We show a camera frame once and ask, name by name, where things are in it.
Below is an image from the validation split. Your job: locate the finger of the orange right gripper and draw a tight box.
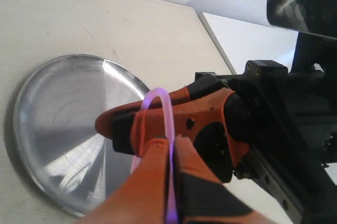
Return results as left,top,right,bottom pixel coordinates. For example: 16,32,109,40
95,85,195,140

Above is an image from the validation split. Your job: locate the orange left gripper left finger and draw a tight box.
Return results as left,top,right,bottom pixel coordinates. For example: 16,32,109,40
77,137,169,223

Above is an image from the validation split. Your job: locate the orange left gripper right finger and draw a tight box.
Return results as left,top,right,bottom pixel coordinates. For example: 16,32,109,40
175,136,273,223

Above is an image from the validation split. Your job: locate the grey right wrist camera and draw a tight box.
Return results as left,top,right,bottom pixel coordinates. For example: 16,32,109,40
266,0,336,39

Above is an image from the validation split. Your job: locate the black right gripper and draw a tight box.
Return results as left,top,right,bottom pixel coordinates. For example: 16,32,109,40
112,60,337,224

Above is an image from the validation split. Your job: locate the purple translucent plastic tube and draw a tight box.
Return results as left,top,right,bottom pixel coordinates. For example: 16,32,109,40
141,87,178,224

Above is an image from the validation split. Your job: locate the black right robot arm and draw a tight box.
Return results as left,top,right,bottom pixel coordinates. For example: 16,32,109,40
85,34,336,223

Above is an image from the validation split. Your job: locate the round stainless steel plate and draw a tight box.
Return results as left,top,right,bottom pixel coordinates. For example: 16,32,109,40
13,54,148,217

